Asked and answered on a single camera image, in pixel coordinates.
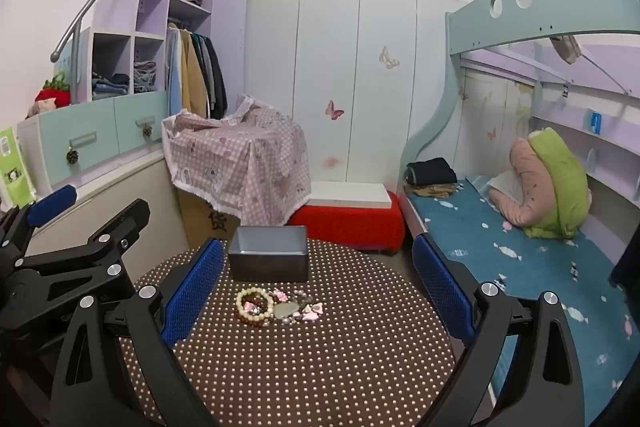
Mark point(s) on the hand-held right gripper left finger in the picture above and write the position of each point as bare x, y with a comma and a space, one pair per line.
192, 294

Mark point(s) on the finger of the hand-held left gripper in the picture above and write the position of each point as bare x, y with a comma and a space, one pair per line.
117, 229
50, 203

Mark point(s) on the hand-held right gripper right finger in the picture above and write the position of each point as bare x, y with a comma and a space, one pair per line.
442, 294

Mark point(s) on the grey metal tin box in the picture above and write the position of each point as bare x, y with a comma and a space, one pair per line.
267, 264

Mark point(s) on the pink bow hair clip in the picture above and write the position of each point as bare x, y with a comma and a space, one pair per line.
312, 309
280, 293

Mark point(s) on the pale green jade pendant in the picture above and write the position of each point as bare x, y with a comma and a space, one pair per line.
285, 310

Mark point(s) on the silver pearl ornament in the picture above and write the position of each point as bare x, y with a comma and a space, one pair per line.
300, 294

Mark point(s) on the green package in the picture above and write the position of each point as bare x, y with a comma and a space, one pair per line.
15, 167

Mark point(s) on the pine cone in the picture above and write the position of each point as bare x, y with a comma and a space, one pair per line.
146, 130
73, 155

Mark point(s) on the cream cabinet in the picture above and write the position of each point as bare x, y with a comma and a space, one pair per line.
150, 187

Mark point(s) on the cardboard box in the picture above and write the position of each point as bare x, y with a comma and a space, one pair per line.
197, 219

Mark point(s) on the teal drawer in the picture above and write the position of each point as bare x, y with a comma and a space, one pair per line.
75, 122
132, 112

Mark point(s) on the blue patterned bed sheet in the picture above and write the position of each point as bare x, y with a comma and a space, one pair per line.
525, 267

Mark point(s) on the tan folded garment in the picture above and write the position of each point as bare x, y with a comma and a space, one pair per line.
435, 190

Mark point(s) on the red strawberry plush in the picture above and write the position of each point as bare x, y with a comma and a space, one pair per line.
52, 97

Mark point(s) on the red upholstered bench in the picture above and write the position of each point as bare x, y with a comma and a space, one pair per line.
350, 224

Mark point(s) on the folded dark clothes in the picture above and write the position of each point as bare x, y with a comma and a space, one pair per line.
430, 171

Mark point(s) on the white pillow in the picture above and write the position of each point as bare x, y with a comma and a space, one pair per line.
507, 184

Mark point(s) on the folded blue clothes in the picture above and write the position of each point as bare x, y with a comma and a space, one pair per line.
107, 86

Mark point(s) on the brown polka dot tablecloth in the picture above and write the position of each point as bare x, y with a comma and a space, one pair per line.
310, 367

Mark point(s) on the white board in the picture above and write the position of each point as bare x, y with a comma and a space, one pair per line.
345, 194

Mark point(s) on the pink checked cloth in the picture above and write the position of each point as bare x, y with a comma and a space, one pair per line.
240, 157

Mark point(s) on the folded jeans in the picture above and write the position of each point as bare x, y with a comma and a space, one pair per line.
145, 76

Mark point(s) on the green and pink plush pillow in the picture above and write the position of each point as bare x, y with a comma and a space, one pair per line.
555, 177

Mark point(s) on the faded pink flower sticker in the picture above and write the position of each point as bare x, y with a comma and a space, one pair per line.
330, 163

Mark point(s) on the row of hanging clothes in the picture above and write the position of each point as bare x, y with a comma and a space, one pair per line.
192, 72

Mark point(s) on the dark cloth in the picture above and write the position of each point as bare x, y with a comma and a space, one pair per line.
627, 264

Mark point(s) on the pink butterfly sticker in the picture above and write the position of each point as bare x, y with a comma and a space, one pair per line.
334, 111

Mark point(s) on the tan butterfly sticker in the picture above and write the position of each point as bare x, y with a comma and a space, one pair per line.
389, 58

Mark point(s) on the pink grey hanging cloth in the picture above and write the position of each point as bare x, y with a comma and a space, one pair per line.
567, 48

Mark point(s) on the white wardrobe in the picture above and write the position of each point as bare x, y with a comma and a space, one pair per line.
325, 32

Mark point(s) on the blue wall hook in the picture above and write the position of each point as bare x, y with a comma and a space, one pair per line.
595, 122

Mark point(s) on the teal bunk bed frame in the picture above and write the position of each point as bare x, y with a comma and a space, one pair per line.
500, 27

